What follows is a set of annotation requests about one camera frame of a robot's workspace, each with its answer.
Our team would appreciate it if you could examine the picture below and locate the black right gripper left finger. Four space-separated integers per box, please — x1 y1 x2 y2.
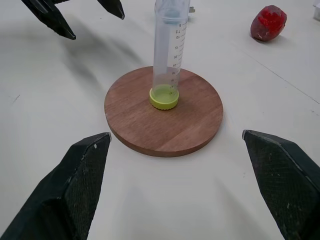
0 132 112 240

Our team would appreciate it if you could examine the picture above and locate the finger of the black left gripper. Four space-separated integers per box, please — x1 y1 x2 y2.
97 0 125 20
21 0 77 41

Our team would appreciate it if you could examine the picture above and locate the red fruit model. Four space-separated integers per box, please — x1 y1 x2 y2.
249 5 288 43

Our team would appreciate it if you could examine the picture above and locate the small white grey object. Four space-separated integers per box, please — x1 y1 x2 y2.
187 5 197 21

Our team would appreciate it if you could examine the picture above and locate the round brown wooden base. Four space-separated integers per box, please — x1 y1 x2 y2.
104 65 224 158

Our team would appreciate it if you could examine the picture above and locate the clear graduated tube green cap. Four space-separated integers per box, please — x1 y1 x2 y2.
149 0 191 111

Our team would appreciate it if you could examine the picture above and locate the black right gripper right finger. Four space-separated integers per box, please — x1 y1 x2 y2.
241 129 320 240

